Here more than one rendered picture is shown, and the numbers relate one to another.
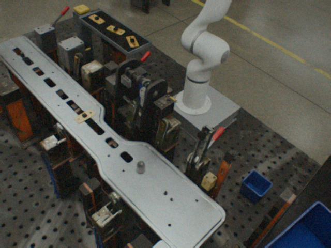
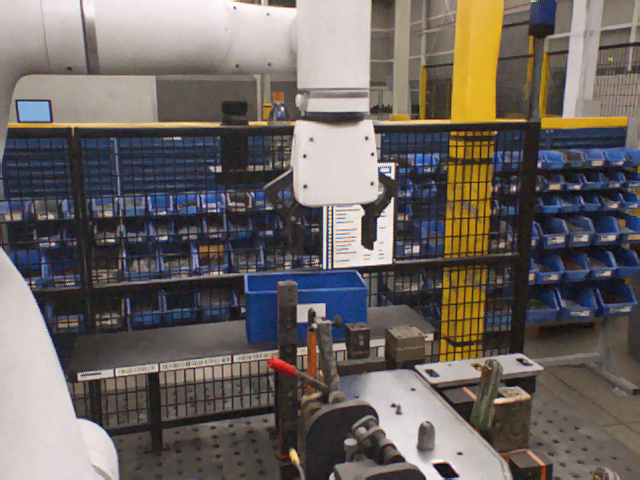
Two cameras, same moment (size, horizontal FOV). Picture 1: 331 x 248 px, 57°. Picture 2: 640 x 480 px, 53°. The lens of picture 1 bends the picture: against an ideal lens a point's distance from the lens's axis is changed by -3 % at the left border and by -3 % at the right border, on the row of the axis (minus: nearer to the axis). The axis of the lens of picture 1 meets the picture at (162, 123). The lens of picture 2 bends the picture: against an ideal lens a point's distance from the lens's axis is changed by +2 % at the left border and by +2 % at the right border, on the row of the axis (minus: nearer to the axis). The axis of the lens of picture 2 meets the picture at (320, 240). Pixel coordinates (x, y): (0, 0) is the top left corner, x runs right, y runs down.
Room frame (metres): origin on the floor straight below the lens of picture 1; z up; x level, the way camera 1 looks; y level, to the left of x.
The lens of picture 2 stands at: (1.60, 0.48, 1.63)
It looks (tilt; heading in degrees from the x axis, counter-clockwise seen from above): 13 degrees down; 214
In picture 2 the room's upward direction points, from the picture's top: straight up
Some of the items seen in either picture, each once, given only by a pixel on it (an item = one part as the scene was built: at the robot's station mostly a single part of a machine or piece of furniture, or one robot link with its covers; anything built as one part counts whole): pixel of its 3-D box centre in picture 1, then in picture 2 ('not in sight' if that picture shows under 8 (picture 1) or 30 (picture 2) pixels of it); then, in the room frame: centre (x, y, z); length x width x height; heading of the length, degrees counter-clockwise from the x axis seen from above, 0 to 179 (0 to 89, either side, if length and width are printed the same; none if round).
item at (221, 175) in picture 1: (213, 193); (311, 422); (0.59, -0.22, 0.95); 0.03 x 0.01 x 0.50; 50
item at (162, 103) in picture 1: (159, 137); not in sight; (0.86, 0.00, 0.91); 0.07 x 0.05 x 0.42; 140
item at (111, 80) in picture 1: (118, 109); not in sight; (1.01, 0.21, 0.89); 0.13 x 0.11 x 0.38; 140
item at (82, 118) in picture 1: (84, 115); not in sight; (0.84, 0.31, 1.01); 0.08 x 0.04 x 0.01; 140
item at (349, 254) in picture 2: not in sight; (357, 215); (0.10, -0.40, 1.30); 0.23 x 0.02 x 0.31; 140
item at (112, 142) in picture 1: (114, 166); not in sight; (0.72, 0.18, 0.84); 0.12 x 0.05 x 0.29; 140
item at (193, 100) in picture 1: (195, 89); not in sight; (1.21, -0.15, 0.89); 0.19 x 0.19 x 0.18
